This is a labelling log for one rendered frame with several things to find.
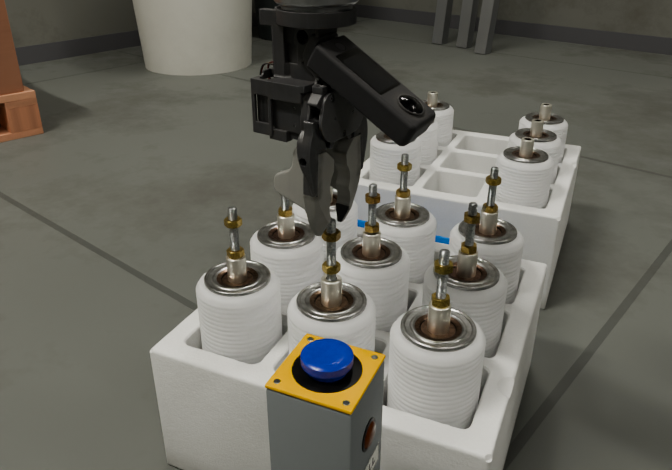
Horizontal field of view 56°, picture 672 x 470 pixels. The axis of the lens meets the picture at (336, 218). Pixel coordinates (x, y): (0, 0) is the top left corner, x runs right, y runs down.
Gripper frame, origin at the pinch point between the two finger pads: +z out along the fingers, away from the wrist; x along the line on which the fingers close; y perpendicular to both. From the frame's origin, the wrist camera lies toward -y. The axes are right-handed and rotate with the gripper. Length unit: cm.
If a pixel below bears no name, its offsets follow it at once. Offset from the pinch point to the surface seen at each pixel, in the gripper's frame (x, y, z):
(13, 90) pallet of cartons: -55, 154, 21
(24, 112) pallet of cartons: -56, 152, 28
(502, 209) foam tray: -48, -2, 18
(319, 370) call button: 17.6, -10.3, 2.4
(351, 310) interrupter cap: 0.5, -2.3, 9.9
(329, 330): 3.9, -1.8, 10.6
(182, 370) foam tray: 10.1, 13.9, 18.7
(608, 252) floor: -78, -15, 35
